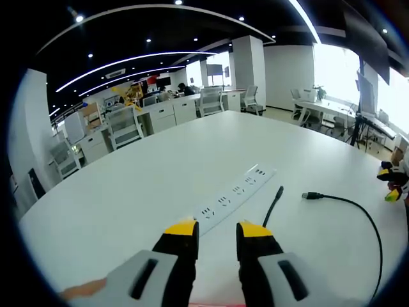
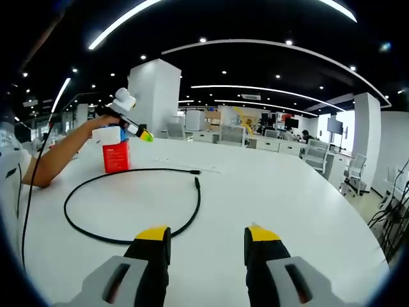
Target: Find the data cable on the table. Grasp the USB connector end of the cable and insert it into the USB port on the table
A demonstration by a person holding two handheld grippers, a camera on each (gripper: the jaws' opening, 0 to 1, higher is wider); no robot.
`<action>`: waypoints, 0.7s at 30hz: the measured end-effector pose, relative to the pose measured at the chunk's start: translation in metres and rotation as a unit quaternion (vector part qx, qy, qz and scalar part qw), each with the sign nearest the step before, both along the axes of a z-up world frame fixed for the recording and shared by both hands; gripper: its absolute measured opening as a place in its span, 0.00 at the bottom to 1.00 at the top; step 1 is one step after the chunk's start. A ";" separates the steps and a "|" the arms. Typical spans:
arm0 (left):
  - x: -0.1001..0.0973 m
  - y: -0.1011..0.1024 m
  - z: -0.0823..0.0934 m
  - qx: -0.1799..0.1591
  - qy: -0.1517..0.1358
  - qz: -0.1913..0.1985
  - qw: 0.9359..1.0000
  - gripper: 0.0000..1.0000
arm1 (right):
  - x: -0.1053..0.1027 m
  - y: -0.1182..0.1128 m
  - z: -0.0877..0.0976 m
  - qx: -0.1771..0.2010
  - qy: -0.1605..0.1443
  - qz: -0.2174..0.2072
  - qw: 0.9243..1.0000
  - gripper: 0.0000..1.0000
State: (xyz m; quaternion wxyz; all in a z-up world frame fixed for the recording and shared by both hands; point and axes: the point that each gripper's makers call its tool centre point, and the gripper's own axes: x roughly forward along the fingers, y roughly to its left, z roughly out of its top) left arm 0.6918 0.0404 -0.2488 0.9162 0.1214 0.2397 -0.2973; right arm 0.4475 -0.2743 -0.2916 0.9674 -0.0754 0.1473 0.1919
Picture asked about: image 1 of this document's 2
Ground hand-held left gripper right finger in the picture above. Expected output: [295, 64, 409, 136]
[236, 219, 369, 307]

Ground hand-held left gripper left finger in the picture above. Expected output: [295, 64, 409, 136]
[68, 216, 200, 307]

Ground black data cable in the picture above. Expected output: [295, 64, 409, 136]
[262, 185, 384, 304]

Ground white power strip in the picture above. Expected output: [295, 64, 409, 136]
[192, 163, 277, 237]

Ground person's left hand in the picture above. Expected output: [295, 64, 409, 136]
[59, 277, 109, 302]

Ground brown cardboard box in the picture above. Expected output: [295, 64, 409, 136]
[390, 146, 407, 164]

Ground black tripod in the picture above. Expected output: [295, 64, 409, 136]
[349, 59, 372, 150]

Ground white table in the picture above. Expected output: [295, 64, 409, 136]
[18, 109, 407, 307]

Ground monitor on stand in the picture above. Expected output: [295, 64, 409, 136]
[355, 71, 377, 116]

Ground white window-side desk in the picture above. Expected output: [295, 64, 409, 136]
[291, 97, 357, 129]

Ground potted green plant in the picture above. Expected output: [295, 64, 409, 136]
[313, 84, 328, 101]

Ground white printer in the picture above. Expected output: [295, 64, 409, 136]
[301, 88, 318, 103]

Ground white mesh office chair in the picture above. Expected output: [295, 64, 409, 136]
[196, 87, 225, 118]
[104, 106, 145, 150]
[49, 139, 83, 180]
[240, 84, 265, 116]
[289, 88, 311, 128]

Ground white drawer cabinet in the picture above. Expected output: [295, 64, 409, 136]
[78, 130, 112, 164]

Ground white board panel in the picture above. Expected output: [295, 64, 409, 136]
[63, 111, 86, 145]

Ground long white office desk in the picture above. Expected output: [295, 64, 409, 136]
[136, 89, 247, 135]

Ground ceiling air vent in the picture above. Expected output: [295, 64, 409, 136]
[104, 68, 127, 81]

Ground yellow frame machine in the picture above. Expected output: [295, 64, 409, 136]
[111, 84, 144, 112]

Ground dark wall screen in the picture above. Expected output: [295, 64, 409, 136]
[206, 63, 224, 78]

